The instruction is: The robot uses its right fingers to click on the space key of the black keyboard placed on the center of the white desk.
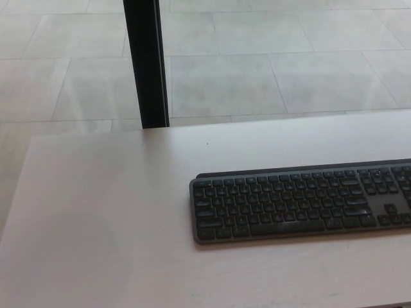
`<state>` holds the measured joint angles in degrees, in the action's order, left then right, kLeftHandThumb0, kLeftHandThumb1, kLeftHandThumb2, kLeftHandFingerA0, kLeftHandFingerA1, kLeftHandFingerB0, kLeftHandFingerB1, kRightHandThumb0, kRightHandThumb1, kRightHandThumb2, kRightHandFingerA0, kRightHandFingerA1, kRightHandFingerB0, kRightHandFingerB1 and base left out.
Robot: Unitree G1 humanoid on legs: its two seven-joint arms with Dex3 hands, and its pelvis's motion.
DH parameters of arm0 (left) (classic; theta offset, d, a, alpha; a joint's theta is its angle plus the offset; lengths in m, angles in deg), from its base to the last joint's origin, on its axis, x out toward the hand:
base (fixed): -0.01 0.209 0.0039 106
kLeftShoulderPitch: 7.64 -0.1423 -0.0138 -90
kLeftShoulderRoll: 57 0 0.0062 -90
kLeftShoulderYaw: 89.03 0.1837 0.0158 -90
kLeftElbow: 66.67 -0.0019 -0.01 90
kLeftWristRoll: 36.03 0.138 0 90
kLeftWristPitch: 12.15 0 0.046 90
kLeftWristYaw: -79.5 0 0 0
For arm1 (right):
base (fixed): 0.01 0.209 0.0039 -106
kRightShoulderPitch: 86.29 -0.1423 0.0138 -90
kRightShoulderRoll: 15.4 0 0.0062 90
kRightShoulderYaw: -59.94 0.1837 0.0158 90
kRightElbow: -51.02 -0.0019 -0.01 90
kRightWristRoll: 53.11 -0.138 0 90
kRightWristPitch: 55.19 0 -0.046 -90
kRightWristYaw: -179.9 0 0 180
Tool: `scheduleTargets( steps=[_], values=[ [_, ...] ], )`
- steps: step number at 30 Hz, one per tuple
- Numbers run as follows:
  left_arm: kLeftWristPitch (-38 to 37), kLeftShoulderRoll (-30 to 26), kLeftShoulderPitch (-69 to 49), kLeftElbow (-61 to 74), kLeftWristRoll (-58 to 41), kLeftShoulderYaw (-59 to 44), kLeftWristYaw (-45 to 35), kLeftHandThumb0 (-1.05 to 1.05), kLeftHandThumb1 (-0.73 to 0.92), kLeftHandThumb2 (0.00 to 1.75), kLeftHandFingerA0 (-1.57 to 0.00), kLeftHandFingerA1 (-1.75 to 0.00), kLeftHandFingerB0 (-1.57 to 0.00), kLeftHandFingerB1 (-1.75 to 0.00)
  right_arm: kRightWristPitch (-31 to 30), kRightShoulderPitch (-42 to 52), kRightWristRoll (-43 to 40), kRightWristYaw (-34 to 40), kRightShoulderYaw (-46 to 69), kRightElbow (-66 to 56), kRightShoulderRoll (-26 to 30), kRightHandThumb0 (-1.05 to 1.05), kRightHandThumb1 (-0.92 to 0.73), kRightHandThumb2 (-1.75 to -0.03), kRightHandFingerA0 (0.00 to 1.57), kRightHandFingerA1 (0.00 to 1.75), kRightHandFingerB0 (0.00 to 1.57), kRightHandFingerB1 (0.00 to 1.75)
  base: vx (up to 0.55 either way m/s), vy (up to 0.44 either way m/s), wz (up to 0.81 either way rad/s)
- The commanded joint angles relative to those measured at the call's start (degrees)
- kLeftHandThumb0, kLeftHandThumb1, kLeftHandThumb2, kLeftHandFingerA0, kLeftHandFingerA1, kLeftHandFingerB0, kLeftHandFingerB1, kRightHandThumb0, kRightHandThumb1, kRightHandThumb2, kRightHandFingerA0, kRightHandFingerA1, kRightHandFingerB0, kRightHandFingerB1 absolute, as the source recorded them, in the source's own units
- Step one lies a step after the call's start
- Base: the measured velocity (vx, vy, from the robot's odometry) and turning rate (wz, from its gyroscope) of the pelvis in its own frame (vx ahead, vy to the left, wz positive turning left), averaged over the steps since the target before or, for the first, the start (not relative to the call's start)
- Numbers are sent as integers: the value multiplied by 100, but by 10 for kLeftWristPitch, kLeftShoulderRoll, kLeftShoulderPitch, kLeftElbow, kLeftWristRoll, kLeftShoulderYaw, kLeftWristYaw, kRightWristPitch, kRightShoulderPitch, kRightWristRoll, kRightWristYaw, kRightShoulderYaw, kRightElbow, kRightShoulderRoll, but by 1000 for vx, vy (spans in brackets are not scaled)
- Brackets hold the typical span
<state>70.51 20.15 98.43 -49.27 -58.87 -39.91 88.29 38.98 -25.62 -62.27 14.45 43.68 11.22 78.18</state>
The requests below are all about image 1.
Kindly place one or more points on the black keyboard with grey frame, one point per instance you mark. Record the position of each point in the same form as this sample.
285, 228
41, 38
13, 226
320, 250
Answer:
289, 205

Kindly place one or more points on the black vertical post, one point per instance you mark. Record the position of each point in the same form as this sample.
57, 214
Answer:
146, 64

